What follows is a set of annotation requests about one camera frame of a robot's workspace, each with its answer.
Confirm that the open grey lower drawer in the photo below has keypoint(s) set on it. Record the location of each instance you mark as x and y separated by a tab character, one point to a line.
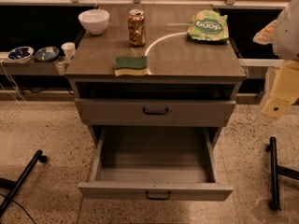
154	164

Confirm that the black stand leg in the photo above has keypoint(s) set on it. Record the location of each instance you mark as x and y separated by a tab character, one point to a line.
13	187
275	171

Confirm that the green and yellow sponge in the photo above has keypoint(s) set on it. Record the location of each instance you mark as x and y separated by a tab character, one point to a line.
131	66

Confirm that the black right stand leg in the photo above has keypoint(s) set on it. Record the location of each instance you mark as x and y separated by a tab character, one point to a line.
275	171

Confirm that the patterned drink can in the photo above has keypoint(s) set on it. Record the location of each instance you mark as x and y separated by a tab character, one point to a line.
136	27

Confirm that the green snack bag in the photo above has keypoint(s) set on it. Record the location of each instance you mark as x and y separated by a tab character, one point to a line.
208	25

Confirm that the grey drawer cabinet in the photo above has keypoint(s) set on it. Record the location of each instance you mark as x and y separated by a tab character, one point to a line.
179	67

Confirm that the white paper cup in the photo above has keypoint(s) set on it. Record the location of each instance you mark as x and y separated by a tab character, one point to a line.
69	50

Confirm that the closed grey upper drawer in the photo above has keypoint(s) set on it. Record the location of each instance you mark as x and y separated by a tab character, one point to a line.
155	112

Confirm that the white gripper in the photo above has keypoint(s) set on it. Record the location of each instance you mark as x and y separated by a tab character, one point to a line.
287	36

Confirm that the white bowl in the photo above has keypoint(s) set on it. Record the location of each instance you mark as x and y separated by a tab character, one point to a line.
95	21

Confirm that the black left stand leg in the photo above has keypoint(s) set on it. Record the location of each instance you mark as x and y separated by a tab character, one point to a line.
13	187

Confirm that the blue patterned bowl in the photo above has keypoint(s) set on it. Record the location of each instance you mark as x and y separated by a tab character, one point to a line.
21	54

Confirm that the grey side shelf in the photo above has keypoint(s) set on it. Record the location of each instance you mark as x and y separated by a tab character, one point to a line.
33	67

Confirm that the dark blue plate bowl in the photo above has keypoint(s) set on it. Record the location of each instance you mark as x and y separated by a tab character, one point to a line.
47	54

